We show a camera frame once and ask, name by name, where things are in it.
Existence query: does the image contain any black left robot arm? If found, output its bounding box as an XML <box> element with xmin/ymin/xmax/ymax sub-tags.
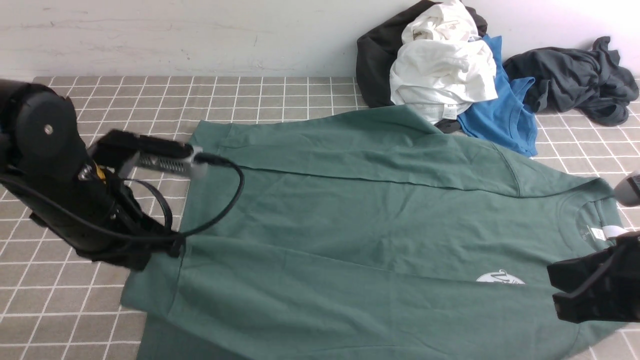
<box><xmin>1</xmin><ymin>79</ymin><xmax>187</xmax><ymax>271</ymax></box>

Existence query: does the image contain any blue t-shirt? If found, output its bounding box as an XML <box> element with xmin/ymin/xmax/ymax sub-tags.
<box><xmin>457</xmin><ymin>35</ymin><xmax>538</xmax><ymax>157</ymax></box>

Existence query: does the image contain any green long sleeve shirt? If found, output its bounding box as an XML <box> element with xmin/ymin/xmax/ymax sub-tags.
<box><xmin>121</xmin><ymin>106</ymin><xmax>622</xmax><ymax>360</ymax></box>

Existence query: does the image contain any black camera cable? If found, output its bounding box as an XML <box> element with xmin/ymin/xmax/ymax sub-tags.
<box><xmin>0</xmin><ymin>154</ymin><xmax>246</xmax><ymax>245</ymax></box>

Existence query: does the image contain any white crumpled shirt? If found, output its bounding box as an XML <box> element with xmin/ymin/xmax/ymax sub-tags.
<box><xmin>390</xmin><ymin>0</ymin><xmax>498</xmax><ymax>124</ymax></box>

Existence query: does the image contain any dark grey crumpled shirt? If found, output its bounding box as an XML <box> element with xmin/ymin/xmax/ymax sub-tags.
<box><xmin>503</xmin><ymin>36</ymin><xmax>639</xmax><ymax>126</ymax></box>

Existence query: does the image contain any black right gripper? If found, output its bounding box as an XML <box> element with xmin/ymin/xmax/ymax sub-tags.
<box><xmin>547</xmin><ymin>231</ymin><xmax>640</xmax><ymax>324</ymax></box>

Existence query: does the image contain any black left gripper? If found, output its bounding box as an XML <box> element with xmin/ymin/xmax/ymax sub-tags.
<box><xmin>29</xmin><ymin>165</ymin><xmax>185</xmax><ymax>272</ymax></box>

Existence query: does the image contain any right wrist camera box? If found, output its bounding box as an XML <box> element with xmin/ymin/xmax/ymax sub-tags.
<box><xmin>614</xmin><ymin>171</ymin><xmax>640</xmax><ymax>207</ymax></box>

